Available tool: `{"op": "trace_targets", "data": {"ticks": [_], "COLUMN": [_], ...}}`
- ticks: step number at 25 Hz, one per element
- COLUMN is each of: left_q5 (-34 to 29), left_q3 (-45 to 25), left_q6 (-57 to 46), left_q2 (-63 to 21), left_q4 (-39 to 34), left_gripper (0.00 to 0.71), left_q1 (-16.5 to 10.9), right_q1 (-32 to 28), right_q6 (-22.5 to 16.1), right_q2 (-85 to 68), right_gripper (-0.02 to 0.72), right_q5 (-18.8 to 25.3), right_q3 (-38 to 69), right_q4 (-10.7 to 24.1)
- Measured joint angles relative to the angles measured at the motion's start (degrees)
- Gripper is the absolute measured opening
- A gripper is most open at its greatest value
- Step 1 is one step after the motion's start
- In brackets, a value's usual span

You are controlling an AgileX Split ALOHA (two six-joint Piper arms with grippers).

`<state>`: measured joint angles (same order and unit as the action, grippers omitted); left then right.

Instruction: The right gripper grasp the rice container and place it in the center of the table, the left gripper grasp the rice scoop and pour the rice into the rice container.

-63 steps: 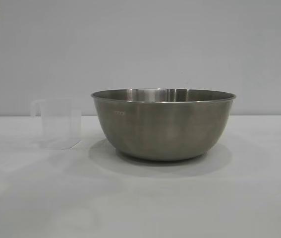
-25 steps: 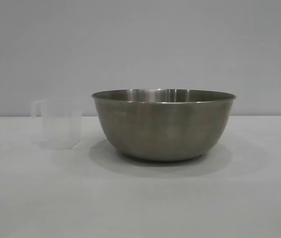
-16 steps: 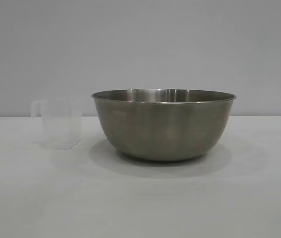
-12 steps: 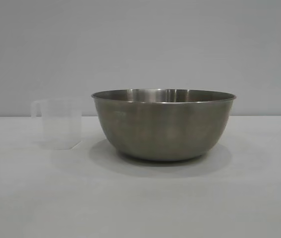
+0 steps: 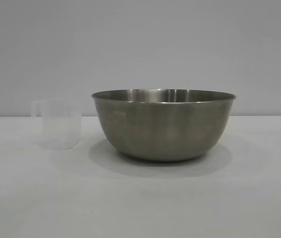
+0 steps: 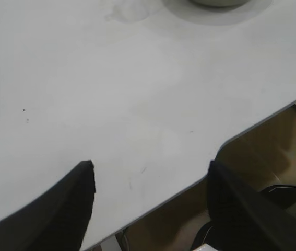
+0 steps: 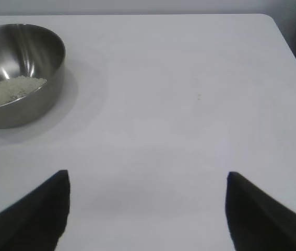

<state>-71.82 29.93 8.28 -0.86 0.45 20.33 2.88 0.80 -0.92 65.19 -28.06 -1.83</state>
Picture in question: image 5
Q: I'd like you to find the stainless steel mixing bowl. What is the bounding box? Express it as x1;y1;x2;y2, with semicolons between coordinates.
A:
90;87;237;162

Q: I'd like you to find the white tablecloth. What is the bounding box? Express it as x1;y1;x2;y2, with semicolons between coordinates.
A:
0;115;281;238

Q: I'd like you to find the clear plastic measuring cup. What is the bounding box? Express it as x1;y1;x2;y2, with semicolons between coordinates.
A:
30;100;83;150

